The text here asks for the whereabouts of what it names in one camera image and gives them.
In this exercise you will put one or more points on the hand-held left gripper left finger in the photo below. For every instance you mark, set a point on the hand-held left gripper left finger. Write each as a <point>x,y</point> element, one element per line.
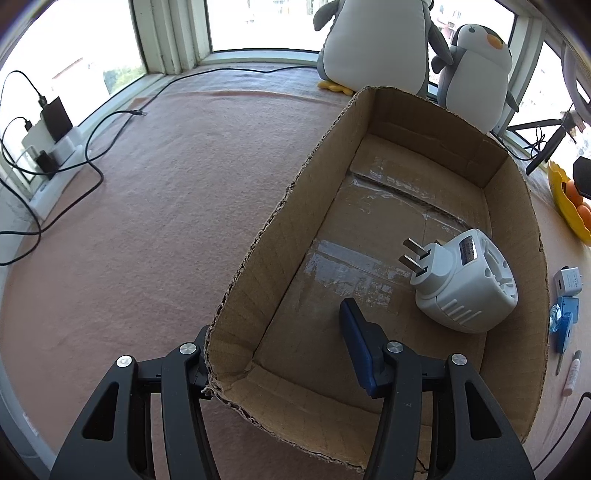
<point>182,369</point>

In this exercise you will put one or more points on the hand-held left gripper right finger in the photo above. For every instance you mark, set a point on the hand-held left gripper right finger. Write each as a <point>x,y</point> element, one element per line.
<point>358,341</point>

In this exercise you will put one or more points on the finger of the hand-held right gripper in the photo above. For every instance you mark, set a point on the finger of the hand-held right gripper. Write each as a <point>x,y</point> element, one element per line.
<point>584,177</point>

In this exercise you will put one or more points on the cardboard box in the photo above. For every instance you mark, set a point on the cardboard box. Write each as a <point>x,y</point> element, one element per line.
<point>300,300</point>

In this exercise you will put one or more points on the white USB charger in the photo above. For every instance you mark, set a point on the white USB charger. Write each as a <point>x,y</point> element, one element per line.
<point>570,280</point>

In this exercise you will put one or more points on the white plug adapter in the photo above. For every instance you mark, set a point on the white plug adapter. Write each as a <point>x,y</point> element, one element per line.
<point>466,295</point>

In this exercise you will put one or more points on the blue plastic tool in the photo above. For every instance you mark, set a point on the blue plastic tool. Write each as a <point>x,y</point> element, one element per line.
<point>569,309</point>

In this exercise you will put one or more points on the clear blue bottle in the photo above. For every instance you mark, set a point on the clear blue bottle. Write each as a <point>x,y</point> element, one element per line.
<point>555,319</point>

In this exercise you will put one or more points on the small white tube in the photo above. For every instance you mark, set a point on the small white tube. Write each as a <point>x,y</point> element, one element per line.
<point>571,376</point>

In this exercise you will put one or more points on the yellow bowl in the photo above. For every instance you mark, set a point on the yellow bowl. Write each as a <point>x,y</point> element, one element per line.
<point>561,198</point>

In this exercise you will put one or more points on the black tripod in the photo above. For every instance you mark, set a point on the black tripod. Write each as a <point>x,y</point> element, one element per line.
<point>547,150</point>

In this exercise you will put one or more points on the small penguin plush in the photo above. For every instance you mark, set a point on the small penguin plush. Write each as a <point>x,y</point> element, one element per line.
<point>475,78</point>

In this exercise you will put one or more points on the white power strip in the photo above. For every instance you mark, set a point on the white power strip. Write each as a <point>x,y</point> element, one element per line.
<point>60,180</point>

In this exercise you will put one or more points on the large penguin plush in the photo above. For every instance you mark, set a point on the large penguin plush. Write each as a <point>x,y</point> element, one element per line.
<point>378,41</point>

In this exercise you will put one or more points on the small black plug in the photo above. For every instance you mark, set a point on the small black plug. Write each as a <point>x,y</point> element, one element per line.
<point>45,161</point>

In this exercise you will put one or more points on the white power adapter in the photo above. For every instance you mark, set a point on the white power adapter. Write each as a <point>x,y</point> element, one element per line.
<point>37,136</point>

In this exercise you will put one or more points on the black power adapter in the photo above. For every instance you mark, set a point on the black power adapter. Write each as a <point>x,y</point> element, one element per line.
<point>56,120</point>

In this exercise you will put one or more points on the grey plaid blanket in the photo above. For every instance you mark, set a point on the grey plaid blanket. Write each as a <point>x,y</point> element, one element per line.
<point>258,78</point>

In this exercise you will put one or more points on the white window frame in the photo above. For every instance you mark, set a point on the white window frame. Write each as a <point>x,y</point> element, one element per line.
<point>171,37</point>

